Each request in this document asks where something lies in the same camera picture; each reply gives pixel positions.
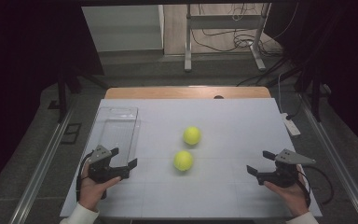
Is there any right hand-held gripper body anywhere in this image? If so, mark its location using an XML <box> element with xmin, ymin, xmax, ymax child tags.
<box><xmin>255</xmin><ymin>147</ymin><xmax>317</xmax><ymax>189</ymax></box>

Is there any white table board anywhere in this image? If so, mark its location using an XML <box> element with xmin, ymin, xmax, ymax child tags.
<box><xmin>60</xmin><ymin>98</ymin><xmax>324</xmax><ymax>219</ymax></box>

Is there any black power strip cable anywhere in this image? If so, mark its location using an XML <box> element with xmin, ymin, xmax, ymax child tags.
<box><xmin>285</xmin><ymin>100</ymin><xmax>304</xmax><ymax>121</ymax></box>

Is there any black metal stand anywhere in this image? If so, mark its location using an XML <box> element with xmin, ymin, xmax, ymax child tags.
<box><xmin>266</xmin><ymin>55</ymin><xmax>332</xmax><ymax>123</ymax></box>
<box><xmin>47</xmin><ymin>66</ymin><xmax>110</xmax><ymax>124</ymax></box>

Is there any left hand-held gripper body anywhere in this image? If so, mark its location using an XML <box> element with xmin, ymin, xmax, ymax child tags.
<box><xmin>88</xmin><ymin>144</ymin><xmax>131</xmax><ymax>185</ymax></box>

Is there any yellow tennis ball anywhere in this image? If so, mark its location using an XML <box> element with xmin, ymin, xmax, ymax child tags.
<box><xmin>182</xmin><ymin>125</ymin><xmax>202</xmax><ymax>147</ymax></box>
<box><xmin>172</xmin><ymin>150</ymin><xmax>195</xmax><ymax>173</ymax></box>

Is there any grey metal desk frame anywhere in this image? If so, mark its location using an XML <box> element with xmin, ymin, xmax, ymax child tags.
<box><xmin>184</xmin><ymin>3</ymin><xmax>272</xmax><ymax>74</ymax></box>

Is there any white cabinet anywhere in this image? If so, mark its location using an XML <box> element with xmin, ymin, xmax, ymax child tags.
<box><xmin>80</xmin><ymin>4</ymin><xmax>165</xmax><ymax>53</ymax></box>

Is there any tangle of black floor cables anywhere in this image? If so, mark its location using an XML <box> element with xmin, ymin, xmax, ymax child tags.
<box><xmin>190</xmin><ymin>3</ymin><xmax>300</xmax><ymax>58</ymax></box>

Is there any aluminium floor rail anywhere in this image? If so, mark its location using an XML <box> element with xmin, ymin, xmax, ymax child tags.
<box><xmin>8</xmin><ymin>104</ymin><xmax>77</xmax><ymax>224</ymax></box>
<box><xmin>297</xmin><ymin>92</ymin><xmax>358</xmax><ymax>224</ymax></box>

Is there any hand-held gripper black cable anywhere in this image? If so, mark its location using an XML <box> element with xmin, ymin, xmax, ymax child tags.
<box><xmin>297</xmin><ymin>164</ymin><xmax>336</xmax><ymax>209</ymax></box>
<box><xmin>76</xmin><ymin>150</ymin><xmax>94</xmax><ymax>202</ymax></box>

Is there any wooden table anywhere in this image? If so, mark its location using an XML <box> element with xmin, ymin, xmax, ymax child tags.
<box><xmin>104</xmin><ymin>86</ymin><xmax>272</xmax><ymax>100</ymax></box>

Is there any dark curtain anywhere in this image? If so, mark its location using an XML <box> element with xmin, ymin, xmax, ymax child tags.
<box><xmin>0</xmin><ymin>0</ymin><xmax>105</xmax><ymax>201</ymax></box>
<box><xmin>264</xmin><ymin>0</ymin><xmax>358</xmax><ymax>161</ymax></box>

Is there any right hand-held gripper black cable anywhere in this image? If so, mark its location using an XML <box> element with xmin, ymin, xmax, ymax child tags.
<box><xmin>297</xmin><ymin>164</ymin><xmax>336</xmax><ymax>209</ymax></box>

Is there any white power strip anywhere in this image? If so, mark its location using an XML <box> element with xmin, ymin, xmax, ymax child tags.
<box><xmin>280</xmin><ymin>112</ymin><xmax>302</xmax><ymax>137</ymax></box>

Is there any clear plastic box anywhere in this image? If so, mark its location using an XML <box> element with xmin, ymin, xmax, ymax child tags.
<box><xmin>86</xmin><ymin>105</ymin><xmax>142</xmax><ymax>179</ymax></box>

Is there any person's left hand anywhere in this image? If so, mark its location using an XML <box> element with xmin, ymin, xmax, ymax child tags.
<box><xmin>77</xmin><ymin>162</ymin><xmax>122</xmax><ymax>213</ymax></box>

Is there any left hand-held gripper black cable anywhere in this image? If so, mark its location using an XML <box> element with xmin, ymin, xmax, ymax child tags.
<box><xmin>76</xmin><ymin>150</ymin><xmax>94</xmax><ymax>202</ymax></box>

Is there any person's right hand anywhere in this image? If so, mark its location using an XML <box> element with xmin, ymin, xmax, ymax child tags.
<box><xmin>263</xmin><ymin>164</ymin><xmax>311</xmax><ymax>218</ymax></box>

